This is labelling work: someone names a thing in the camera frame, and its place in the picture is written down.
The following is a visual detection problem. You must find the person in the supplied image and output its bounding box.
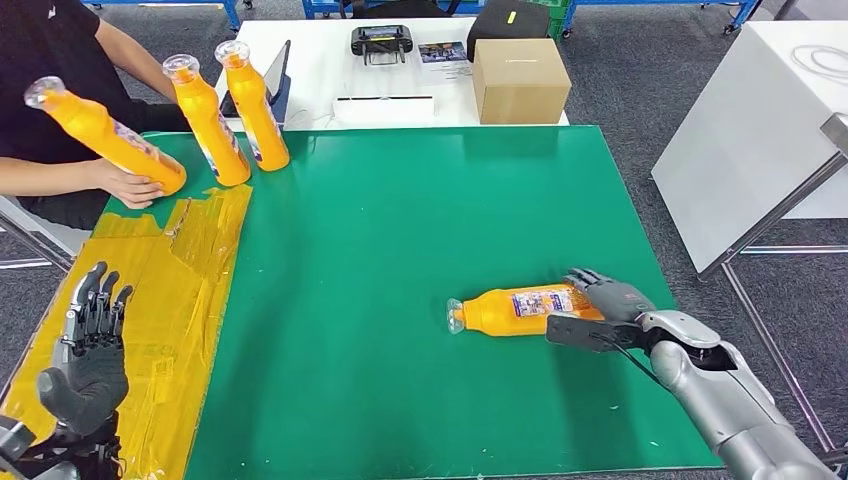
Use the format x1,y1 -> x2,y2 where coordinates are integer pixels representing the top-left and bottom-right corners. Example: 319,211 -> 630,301
0,0 -> 193,231

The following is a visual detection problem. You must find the steel table frame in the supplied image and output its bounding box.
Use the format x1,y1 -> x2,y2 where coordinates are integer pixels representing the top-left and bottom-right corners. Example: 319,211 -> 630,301
698,112 -> 848,465

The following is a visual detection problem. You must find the short blue metal rack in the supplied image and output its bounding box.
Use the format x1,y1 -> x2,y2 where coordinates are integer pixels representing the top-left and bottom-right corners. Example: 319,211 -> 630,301
82,0 -> 243,31

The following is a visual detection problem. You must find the coiled white cable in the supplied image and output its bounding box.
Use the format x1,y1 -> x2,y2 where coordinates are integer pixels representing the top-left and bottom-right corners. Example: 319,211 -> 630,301
791,44 -> 848,84

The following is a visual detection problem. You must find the tablet in blue case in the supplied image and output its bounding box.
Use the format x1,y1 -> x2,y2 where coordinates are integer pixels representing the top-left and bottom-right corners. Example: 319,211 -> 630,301
264,39 -> 293,127

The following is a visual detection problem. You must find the yellow taped sheet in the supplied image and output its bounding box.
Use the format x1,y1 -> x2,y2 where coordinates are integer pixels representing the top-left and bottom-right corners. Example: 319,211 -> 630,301
0,185 -> 254,480

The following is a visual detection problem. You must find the printed leaflet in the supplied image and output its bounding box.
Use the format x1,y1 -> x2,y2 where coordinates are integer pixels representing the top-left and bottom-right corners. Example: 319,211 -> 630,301
417,41 -> 473,81

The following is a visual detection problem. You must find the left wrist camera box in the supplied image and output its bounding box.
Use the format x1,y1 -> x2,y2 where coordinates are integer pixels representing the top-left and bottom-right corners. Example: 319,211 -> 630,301
0,415 -> 38,465

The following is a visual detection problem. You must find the white desk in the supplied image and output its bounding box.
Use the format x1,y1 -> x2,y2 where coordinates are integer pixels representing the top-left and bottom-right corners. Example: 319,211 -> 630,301
215,17 -> 571,132

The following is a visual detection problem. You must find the long white box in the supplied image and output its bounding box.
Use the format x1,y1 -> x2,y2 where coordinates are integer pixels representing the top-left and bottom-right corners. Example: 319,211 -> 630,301
332,95 -> 437,127

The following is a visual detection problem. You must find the person's right hand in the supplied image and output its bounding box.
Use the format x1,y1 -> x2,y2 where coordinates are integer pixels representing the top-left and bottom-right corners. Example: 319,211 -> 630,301
86,158 -> 167,211

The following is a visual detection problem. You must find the white tilted table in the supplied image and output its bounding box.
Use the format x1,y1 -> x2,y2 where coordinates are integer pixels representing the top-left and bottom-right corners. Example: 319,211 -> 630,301
651,19 -> 848,274

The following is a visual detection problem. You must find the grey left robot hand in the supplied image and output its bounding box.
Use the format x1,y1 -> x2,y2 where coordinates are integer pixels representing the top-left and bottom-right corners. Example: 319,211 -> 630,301
36,261 -> 136,435

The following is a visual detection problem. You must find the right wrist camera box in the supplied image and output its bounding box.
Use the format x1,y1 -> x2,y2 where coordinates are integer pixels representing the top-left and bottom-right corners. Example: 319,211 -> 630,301
545,314 -> 657,354

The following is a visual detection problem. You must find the black bag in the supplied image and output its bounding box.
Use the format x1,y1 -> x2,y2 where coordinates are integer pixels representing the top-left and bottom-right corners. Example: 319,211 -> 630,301
466,0 -> 551,62

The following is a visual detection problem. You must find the black remote controller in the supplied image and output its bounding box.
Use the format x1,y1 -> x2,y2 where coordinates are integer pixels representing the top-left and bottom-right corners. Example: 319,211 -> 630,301
350,25 -> 414,66

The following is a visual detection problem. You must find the long blue metal rack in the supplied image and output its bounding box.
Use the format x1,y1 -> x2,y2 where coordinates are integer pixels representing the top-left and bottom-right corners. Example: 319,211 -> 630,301
301,0 -> 763,34

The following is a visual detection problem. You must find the orange detergent bottle clear cap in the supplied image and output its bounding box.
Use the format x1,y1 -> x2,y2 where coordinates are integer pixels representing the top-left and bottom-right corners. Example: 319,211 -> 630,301
23,76 -> 188,197
445,283 -> 607,338
162,54 -> 252,188
213,40 -> 291,174

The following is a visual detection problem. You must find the brown cardboard box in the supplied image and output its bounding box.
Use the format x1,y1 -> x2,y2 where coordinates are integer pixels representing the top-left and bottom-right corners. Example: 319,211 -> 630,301
472,38 -> 572,126

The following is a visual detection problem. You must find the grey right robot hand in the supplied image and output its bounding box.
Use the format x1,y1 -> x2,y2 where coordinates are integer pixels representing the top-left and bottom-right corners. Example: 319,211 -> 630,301
563,268 -> 658,326

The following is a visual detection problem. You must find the white chair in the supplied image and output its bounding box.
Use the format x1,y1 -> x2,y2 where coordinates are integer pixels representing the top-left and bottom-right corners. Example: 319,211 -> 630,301
0,195 -> 91,274

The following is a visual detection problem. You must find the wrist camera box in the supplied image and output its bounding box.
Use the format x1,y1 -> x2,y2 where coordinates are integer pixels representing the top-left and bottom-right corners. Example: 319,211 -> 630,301
0,415 -> 38,465
545,314 -> 657,354

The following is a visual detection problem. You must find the green plastic crate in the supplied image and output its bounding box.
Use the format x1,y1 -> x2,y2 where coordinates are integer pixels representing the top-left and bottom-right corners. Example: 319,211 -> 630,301
548,0 -> 572,41

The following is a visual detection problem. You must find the green work table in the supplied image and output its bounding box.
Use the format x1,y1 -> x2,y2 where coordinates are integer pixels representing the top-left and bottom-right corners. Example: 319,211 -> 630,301
105,125 -> 723,478

